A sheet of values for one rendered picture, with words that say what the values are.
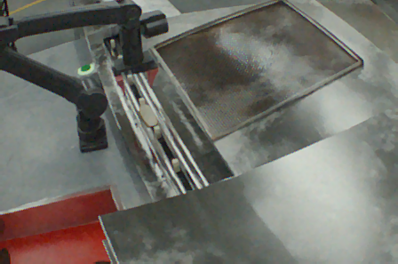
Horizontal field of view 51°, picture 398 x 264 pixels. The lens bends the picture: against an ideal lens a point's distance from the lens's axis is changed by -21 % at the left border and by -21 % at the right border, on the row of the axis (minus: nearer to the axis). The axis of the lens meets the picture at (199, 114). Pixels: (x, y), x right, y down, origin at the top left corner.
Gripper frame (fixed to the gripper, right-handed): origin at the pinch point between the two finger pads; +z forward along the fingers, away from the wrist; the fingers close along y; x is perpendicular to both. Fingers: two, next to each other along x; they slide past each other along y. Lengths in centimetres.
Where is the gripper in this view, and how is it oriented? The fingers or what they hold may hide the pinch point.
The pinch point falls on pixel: (137, 89)
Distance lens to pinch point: 139.6
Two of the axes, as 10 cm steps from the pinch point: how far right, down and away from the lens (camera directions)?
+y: -9.3, 2.6, -2.5
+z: 0.7, 8.1, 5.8
